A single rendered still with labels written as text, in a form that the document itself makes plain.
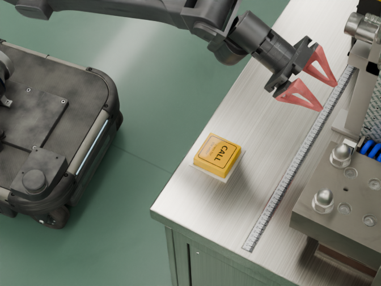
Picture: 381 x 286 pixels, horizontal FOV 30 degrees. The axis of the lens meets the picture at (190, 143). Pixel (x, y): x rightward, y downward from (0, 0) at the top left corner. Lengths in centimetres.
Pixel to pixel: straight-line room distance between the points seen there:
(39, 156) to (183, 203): 92
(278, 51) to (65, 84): 128
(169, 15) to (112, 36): 160
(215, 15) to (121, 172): 134
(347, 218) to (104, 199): 132
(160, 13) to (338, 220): 46
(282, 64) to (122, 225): 126
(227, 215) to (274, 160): 15
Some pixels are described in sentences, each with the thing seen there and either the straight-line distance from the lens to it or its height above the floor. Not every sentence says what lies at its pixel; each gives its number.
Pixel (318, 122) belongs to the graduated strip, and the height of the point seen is 90.
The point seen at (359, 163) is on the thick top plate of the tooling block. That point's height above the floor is 103.
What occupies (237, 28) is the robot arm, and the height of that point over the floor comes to 120.
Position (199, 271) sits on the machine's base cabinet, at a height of 72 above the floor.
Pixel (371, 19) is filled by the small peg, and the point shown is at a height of 127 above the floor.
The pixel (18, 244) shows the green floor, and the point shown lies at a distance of 238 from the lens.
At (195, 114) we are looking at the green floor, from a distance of 256.
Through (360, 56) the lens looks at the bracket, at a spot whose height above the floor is 114.
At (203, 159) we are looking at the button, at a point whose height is 92.
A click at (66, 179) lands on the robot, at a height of 24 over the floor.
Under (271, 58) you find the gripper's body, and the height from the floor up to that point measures 116.
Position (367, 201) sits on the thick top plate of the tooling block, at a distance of 123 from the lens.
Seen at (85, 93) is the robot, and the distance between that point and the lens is 235.
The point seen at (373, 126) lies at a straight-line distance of 127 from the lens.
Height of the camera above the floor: 209
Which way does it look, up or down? 57 degrees down
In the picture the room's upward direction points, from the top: 3 degrees counter-clockwise
